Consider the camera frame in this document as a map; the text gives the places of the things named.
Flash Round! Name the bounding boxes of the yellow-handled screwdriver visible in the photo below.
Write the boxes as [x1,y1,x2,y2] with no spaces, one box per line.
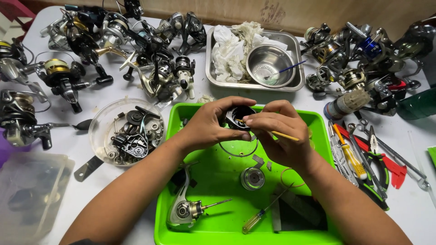
[332,123,368,180]

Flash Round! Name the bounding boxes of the person's right hand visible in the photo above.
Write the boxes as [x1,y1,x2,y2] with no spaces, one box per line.
[243,100,320,175]

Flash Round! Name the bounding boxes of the pile of fishing reels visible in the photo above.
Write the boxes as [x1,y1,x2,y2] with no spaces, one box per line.
[299,14,436,118]
[0,0,208,151]

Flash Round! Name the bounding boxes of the grey spool with white line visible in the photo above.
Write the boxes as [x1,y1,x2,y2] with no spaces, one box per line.
[323,89,372,120]

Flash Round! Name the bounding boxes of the yellow clear-handled screwdriver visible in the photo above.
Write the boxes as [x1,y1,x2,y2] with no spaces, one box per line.
[242,183,294,235]

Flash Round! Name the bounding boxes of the red object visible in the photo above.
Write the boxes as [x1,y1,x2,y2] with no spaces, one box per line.
[0,0,37,42]

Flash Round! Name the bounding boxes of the black wire ring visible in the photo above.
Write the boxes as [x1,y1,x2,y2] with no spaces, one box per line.
[218,139,259,158]

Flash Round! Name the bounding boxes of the blue-handled brush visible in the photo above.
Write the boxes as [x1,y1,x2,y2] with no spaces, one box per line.
[264,59,308,81]

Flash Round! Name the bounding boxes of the dark green plastic container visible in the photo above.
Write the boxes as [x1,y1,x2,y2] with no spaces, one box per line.
[396,87,436,120]

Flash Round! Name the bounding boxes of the red plastic caliper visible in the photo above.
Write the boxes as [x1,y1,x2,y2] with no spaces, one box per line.
[335,124,408,190]

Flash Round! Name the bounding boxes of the green-black handled pliers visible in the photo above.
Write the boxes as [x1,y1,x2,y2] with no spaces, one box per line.
[354,125,391,212]

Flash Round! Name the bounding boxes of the crumpled white rags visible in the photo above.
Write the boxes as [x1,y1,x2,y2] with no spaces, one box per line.
[211,21,289,84]

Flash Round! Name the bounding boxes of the black reel rotor part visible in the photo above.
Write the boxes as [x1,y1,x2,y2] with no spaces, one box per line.
[223,105,257,132]

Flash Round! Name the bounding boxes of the green plastic tray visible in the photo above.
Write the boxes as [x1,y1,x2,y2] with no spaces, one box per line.
[154,103,343,245]

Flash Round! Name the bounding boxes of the clear bowl of reel parts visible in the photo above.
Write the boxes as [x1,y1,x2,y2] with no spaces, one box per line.
[88,98,167,167]

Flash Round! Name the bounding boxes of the purple plastic object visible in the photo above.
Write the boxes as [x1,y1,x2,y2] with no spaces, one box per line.
[0,127,32,168]

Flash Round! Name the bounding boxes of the silver folding multi-tool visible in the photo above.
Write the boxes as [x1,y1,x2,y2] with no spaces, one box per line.
[328,120,359,187]

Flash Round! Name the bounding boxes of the long steel wrench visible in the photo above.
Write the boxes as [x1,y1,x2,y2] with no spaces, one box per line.
[359,118,431,190]

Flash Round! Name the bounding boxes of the thin yellow-handled brush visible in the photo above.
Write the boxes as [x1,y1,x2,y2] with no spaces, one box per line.
[235,118,300,142]

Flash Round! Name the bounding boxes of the round steel bowl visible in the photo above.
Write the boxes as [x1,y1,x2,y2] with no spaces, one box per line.
[245,44,296,89]

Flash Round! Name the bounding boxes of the silver reel body with shaft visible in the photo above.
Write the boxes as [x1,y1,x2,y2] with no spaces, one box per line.
[166,161,233,229]

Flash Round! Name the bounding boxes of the orange rubber band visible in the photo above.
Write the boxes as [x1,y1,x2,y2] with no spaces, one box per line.
[280,167,306,189]

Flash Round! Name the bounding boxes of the silver reel spool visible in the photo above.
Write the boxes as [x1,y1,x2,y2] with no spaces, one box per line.
[240,167,266,191]

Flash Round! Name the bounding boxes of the flat grey metal bar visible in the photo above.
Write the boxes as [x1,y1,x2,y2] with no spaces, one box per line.
[74,155,105,182]

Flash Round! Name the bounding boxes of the clear plastic box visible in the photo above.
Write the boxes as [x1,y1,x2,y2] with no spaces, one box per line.
[0,152,76,243]

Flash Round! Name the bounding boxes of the rectangular steel tray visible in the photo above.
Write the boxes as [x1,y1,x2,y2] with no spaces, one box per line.
[205,25,306,92]

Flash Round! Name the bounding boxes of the person's left hand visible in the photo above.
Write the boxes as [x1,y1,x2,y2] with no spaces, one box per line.
[178,96,258,156]

